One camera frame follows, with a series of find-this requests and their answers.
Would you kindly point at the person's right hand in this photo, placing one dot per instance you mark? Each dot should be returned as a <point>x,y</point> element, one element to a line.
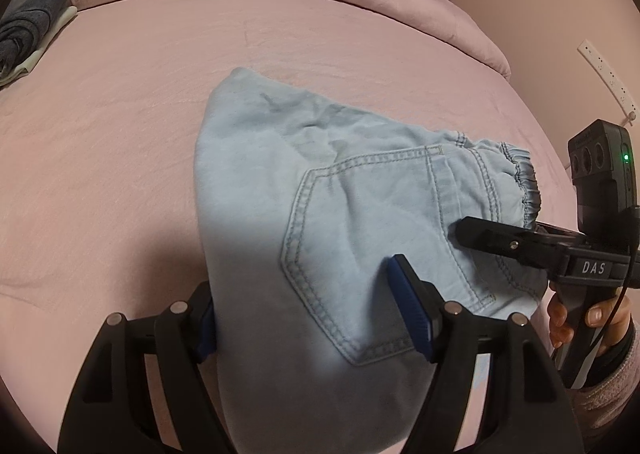
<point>602,319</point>

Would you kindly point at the light blue denim pants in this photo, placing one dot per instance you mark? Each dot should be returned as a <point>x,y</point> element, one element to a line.
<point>310,214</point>

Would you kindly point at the cream folded cloth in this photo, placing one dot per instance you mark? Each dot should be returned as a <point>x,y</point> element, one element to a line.
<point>47,33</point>

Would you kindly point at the pink bed sheet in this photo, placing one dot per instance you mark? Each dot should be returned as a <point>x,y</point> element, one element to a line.
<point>125,158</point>

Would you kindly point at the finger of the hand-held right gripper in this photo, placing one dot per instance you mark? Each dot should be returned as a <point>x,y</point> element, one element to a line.
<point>562,234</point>
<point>500,241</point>

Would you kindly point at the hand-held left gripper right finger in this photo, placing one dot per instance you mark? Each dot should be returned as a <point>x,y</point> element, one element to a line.
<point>411,306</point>

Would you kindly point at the white power strip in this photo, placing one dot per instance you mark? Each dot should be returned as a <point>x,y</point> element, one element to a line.
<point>607,76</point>

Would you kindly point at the dark grey folded garment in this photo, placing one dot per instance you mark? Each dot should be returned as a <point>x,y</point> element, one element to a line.
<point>30,18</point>

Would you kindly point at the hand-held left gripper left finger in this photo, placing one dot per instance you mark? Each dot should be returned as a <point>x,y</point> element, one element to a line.
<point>206,339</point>

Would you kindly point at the person's right forearm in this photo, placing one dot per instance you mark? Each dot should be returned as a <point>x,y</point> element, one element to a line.
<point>612,389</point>

